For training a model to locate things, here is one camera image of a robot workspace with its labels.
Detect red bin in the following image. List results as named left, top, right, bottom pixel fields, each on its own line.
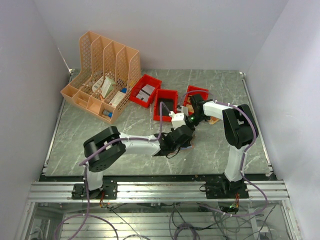
left=183, top=85, right=209, bottom=106
left=153, top=89, right=178, bottom=122
left=129, top=74, right=162, bottom=108

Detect peach mesh file organizer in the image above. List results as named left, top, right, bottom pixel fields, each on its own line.
left=61, top=31, right=141, bottom=124

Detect aluminium rail frame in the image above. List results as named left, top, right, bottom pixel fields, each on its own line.
left=23, top=178, right=301, bottom=240

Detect orange patterned card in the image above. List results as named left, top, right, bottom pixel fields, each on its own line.
left=208, top=117, right=219, bottom=125

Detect green white box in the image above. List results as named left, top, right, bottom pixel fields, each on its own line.
left=100, top=76, right=115, bottom=99

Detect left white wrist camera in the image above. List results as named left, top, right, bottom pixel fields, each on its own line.
left=169, top=111, right=186, bottom=130

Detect red white box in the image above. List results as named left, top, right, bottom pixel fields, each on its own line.
left=109, top=91, right=126, bottom=108

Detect gold striped card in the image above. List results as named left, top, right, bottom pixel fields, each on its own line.
left=186, top=104, right=194, bottom=113

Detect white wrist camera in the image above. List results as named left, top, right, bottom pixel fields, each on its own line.
left=169, top=111, right=186, bottom=130
left=176, top=105, right=189, bottom=116

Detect grey white boxes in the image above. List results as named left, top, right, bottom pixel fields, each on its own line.
left=136, top=84, right=155, bottom=102

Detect tan leather card holder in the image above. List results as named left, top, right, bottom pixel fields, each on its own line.
left=180, top=135, right=196, bottom=151

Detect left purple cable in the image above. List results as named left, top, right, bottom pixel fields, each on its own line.
left=54, top=102, right=176, bottom=240

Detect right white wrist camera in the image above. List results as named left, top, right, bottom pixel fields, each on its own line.
left=176, top=105, right=189, bottom=116

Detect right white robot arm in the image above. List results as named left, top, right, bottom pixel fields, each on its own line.
left=186, top=94, right=259, bottom=198

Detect tangled floor cables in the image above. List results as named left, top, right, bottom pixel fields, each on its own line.
left=57, top=198, right=283, bottom=240

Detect blue capped bottle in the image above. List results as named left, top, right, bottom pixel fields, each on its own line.
left=102, top=109, right=113, bottom=118

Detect white labelled packet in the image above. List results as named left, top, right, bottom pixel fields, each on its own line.
left=91, top=76, right=104, bottom=92

